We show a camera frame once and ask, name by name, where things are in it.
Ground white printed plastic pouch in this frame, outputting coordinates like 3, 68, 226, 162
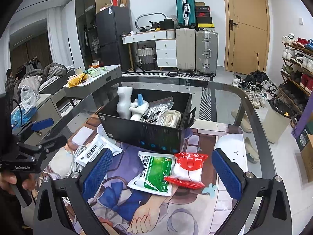
72, 134, 122, 172

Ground white foam block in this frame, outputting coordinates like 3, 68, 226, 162
116, 87, 133, 119

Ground white glove with blue piece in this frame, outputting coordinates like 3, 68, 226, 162
129, 93, 149, 121

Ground green white sachet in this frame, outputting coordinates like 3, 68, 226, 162
127, 151, 176, 196

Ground striped socks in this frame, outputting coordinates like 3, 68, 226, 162
140, 97, 174, 125

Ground person's left hand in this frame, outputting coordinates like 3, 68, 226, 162
0, 171, 36, 195

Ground grey side cabinet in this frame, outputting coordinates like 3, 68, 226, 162
25, 94, 62, 145

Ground grey sofa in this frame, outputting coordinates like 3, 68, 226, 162
13, 63, 75, 100

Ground grey coffee table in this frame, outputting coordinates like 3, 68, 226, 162
63, 64, 122, 107

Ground yellow bag on table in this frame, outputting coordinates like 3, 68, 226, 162
68, 72, 88, 88

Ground open cardboard box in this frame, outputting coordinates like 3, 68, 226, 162
301, 141, 313, 183

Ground anime printed table mat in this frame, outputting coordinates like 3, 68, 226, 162
43, 116, 247, 234

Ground red white balloon glue bag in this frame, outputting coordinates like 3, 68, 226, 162
164, 152, 209, 189

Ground black cardboard box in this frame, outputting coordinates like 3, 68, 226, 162
98, 89, 196, 154

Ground beige waste bin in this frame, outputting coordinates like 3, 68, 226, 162
262, 98, 294, 143

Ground purple rolled mat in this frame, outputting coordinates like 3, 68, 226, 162
292, 93, 313, 139

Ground black refrigerator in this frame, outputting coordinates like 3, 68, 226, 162
95, 6, 131, 72

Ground wicker basket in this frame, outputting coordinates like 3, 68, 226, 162
137, 45, 157, 71

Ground wooden shoe rack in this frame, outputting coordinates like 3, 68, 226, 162
279, 33, 312, 120

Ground dark glass cabinet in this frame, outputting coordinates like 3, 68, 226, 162
75, 0, 110, 69

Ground oval mirror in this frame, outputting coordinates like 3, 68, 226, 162
135, 12, 168, 31

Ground black umbrella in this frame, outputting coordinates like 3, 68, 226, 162
250, 52, 270, 83

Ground white drawer desk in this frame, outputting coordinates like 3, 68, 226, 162
122, 30, 177, 71

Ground beige suitcase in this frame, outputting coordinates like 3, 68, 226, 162
176, 28, 196, 71

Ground silver suitcase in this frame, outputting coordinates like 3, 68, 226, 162
195, 30, 219, 76

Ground teal suitcase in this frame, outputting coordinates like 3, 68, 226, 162
176, 0, 196, 29

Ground stack of shoe boxes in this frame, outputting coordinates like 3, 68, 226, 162
195, 2, 215, 31

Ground wooden door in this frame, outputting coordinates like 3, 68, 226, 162
224, 0, 270, 74

